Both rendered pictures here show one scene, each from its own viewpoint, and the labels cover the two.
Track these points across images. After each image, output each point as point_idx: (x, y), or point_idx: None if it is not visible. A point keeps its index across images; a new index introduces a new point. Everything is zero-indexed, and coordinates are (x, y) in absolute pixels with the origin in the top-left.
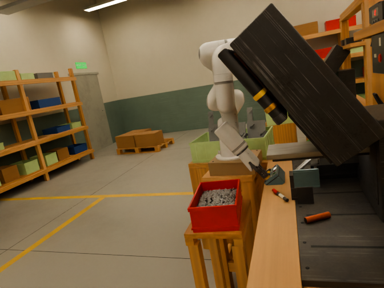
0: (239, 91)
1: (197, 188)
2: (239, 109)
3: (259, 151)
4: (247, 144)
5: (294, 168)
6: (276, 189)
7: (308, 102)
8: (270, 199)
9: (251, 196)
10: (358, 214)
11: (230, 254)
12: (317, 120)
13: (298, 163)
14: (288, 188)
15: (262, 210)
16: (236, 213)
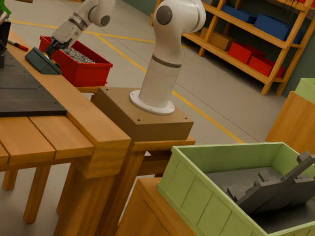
0: (166, 0)
1: (101, 56)
2: (153, 27)
3: (131, 118)
4: (70, 16)
5: (36, 81)
6: (26, 53)
7: None
8: (22, 44)
9: None
10: None
11: (116, 227)
12: None
13: (41, 91)
14: (16, 53)
15: (18, 36)
16: (40, 44)
